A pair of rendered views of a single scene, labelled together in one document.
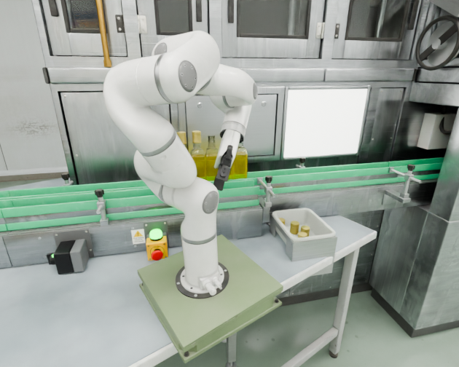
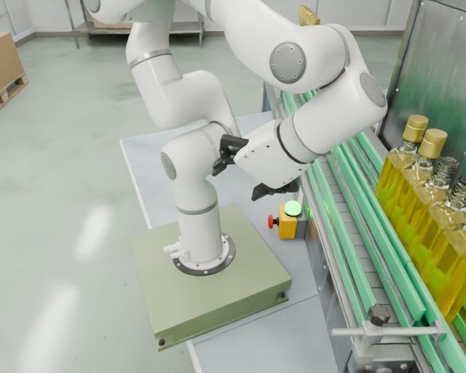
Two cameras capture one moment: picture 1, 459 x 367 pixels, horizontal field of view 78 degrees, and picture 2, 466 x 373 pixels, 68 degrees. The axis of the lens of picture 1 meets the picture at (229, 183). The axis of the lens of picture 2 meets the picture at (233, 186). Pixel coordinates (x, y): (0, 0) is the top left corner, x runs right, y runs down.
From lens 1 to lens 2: 0.99 m
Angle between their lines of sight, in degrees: 86
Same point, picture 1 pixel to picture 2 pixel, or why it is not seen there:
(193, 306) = (166, 242)
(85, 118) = (421, 44)
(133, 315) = not seen: hidden behind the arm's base
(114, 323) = not seen: hidden behind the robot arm
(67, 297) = (234, 179)
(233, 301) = (155, 274)
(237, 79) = (232, 21)
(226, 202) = (345, 269)
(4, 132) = not seen: outside the picture
